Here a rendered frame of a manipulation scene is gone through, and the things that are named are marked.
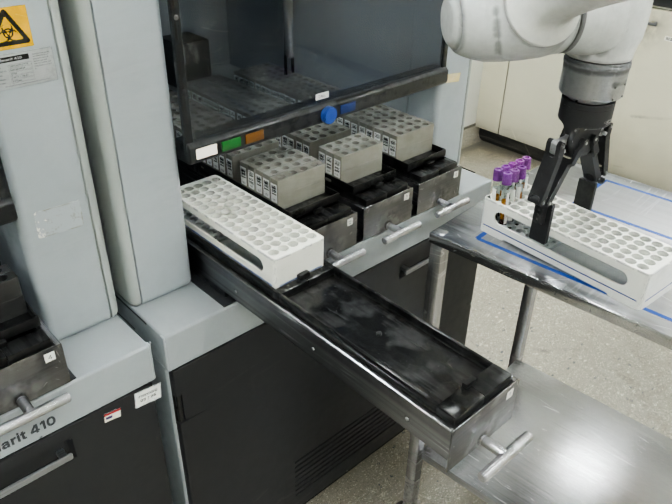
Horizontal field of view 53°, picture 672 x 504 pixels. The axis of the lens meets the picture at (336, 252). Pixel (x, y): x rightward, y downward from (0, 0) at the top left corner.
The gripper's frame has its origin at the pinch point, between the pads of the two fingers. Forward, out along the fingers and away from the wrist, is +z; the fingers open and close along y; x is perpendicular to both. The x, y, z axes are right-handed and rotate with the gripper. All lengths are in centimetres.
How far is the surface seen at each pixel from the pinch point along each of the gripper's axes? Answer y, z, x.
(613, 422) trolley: 29, 60, -7
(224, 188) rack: -36, 1, 43
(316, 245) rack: -34.4, 1.5, 19.7
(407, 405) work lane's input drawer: -42.6, 7.4, -9.0
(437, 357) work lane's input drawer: -33.7, 7.0, -5.5
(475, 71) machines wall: 178, 50, 162
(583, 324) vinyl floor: 91, 88, 34
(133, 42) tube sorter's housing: -51, -28, 38
